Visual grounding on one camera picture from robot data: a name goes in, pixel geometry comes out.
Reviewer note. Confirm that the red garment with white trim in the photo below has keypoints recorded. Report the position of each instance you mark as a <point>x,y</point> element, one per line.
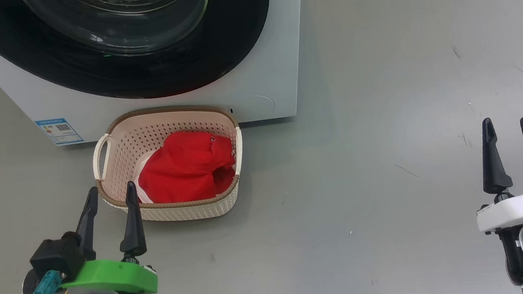
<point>187,168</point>

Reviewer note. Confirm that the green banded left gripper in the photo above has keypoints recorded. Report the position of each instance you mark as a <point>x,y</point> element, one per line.
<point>111,276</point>

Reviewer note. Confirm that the blue energy label sticker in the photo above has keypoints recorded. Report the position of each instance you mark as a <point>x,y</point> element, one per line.
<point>59,132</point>

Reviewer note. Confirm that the white washing machine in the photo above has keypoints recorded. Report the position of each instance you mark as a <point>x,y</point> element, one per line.
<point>280,44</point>

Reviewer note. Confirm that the cream perforated laundry basket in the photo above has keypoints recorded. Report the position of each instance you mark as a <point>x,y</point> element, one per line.
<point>122,146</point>

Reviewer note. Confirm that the black rimmed glass washer door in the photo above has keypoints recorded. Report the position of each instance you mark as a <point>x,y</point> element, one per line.
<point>231,34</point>

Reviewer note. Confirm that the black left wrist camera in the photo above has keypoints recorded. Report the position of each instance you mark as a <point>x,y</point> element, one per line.
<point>56,258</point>

